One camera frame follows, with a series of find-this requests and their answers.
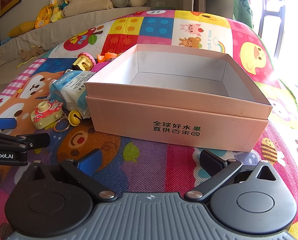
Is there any beige sofa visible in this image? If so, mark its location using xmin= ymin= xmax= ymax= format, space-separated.
xmin=0 ymin=6 xmax=152 ymax=100

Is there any colourful printed play mat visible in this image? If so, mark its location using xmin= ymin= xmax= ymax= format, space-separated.
xmin=0 ymin=10 xmax=298 ymax=240

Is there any gold figure with pink cap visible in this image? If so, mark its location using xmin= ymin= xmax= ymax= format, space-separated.
xmin=71 ymin=52 xmax=96 ymax=72

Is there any green printed cloth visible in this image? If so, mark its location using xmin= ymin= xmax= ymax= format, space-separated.
xmin=233 ymin=0 xmax=254 ymax=29

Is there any pink cardboard box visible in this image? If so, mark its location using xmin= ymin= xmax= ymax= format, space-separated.
xmin=85 ymin=44 xmax=273 ymax=153

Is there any blue tissue packet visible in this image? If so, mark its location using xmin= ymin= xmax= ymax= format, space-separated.
xmin=49 ymin=70 xmax=96 ymax=118

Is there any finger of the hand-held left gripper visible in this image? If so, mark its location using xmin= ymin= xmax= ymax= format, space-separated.
xmin=0 ymin=117 xmax=17 ymax=131
xmin=0 ymin=131 xmax=50 ymax=153

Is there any corn toy with orange husk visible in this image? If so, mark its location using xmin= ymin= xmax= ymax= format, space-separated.
xmin=97 ymin=52 xmax=120 ymax=63

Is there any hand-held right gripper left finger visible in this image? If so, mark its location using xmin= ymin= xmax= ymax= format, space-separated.
xmin=30 ymin=149 xmax=117 ymax=202

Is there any yellow orange striped plush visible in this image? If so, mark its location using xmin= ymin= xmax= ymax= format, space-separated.
xmin=35 ymin=5 xmax=52 ymax=29

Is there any yellow pillow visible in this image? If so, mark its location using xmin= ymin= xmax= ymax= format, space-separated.
xmin=7 ymin=21 xmax=36 ymax=38

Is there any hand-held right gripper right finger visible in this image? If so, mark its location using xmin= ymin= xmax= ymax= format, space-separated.
xmin=185 ymin=149 xmax=276 ymax=203

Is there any toy camera keychain with bell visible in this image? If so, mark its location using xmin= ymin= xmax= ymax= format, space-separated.
xmin=30 ymin=99 xmax=82 ymax=133

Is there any brown plush toy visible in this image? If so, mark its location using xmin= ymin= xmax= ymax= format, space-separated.
xmin=20 ymin=45 xmax=44 ymax=62

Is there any pink plastic toy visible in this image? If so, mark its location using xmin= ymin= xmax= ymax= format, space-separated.
xmin=91 ymin=62 xmax=107 ymax=73

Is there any yellow duck plush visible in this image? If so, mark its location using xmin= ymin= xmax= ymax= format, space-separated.
xmin=48 ymin=0 xmax=65 ymax=22

